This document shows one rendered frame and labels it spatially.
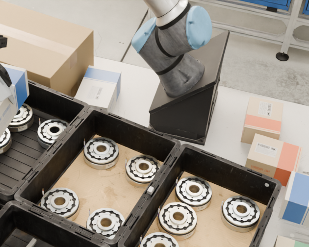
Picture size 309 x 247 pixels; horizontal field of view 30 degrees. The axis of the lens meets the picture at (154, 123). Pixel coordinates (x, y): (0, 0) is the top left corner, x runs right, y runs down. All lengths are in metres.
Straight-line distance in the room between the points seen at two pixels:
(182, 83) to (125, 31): 1.83
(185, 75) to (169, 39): 0.16
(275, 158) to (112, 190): 0.55
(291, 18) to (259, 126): 1.53
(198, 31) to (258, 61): 1.86
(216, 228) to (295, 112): 0.72
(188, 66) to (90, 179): 0.47
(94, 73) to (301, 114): 0.76
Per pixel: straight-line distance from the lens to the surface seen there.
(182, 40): 1.68
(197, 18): 1.68
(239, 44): 3.61
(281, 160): 1.87
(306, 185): 1.80
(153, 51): 1.76
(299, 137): 2.07
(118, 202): 1.61
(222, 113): 2.08
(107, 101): 1.94
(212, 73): 1.80
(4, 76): 1.43
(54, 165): 1.62
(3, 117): 1.48
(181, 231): 1.52
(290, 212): 1.78
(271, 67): 3.48
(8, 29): 2.09
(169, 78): 1.81
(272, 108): 2.03
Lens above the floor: 2.11
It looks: 45 degrees down
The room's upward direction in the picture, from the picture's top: 6 degrees clockwise
